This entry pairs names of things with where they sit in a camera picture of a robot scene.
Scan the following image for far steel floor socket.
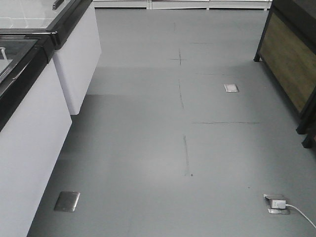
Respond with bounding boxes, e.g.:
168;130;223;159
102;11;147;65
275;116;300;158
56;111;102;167
224;83;239;93

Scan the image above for far white chest freezer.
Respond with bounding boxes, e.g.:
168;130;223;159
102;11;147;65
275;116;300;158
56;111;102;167
0;0;102;115

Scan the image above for white chest freezer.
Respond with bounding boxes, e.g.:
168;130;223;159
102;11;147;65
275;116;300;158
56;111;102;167
0;35;72;237
0;0;102;115

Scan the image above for closed steel floor socket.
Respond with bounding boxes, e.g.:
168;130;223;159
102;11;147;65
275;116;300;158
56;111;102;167
54;191;80;212

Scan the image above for near white chest freezer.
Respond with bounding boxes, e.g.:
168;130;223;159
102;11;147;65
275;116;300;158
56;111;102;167
0;35;72;237

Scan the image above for white shelf base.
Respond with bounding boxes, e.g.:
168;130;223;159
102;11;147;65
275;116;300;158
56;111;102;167
94;0;272;10

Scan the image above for open floor socket box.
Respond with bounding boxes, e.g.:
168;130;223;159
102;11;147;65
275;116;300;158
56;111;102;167
263;194;290;214

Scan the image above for white power adapter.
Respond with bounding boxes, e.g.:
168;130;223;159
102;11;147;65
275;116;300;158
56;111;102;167
270;199;286;209

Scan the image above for dark wooden display stand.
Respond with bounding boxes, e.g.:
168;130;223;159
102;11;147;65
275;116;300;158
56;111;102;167
254;0;316;148

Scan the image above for white power cable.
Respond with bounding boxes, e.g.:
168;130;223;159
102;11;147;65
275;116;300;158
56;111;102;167
285;203;316;230

